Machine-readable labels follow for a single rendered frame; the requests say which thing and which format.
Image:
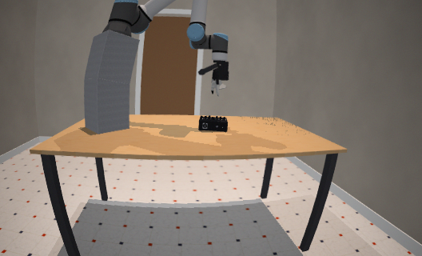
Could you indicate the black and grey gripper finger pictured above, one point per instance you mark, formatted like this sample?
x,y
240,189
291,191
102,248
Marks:
x,y
218,84
213,85

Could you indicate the black lighting desk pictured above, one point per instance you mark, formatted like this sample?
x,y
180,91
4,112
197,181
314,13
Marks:
x,y
213,123

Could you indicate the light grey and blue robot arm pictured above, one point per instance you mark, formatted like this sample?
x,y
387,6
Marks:
x,y
125,12

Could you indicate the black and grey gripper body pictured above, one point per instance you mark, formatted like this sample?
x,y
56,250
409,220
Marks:
x,y
223,66

